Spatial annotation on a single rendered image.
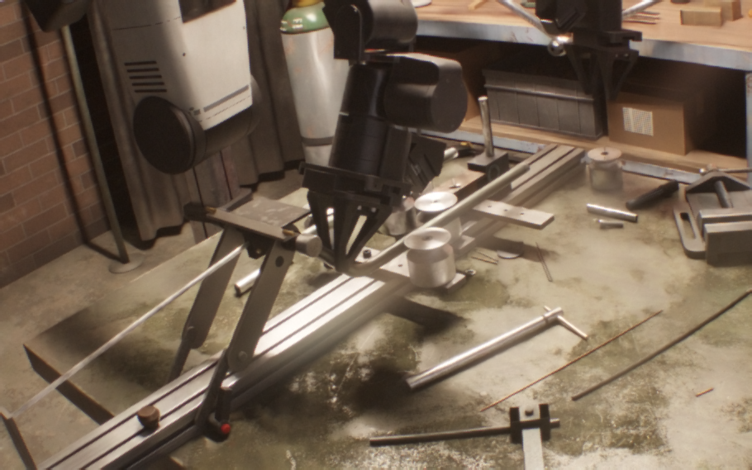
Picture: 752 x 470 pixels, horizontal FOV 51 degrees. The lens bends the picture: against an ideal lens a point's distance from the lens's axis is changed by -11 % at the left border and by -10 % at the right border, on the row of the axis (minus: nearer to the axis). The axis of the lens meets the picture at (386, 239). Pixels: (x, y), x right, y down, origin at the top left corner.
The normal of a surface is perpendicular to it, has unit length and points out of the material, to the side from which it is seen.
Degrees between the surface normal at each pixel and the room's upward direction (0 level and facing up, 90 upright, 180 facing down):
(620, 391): 0
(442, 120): 91
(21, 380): 0
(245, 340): 90
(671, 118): 90
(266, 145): 90
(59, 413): 0
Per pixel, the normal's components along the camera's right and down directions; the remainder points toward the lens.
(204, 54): 0.84, 0.11
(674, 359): -0.15, -0.89
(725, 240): -0.16, 0.46
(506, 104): -0.67, 0.42
